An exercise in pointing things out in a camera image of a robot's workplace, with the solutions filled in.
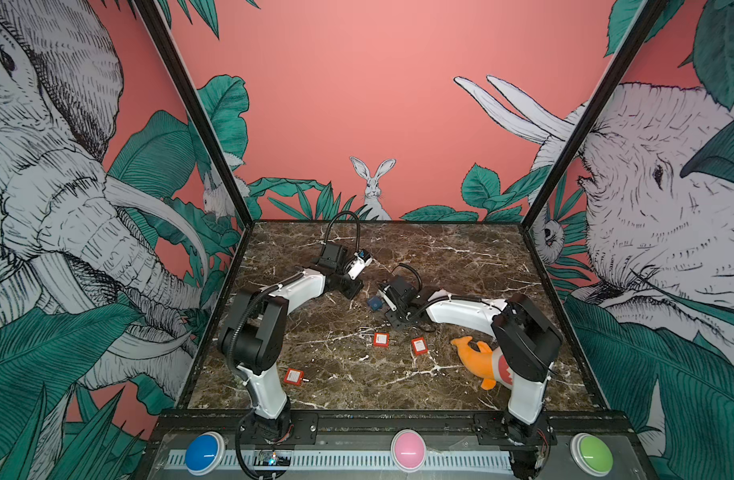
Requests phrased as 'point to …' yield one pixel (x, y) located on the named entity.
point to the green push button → (591, 454)
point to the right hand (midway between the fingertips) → (392, 312)
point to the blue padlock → (375, 303)
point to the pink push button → (408, 450)
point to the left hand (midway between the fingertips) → (360, 278)
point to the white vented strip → (313, 460)
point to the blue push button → (205, 453)
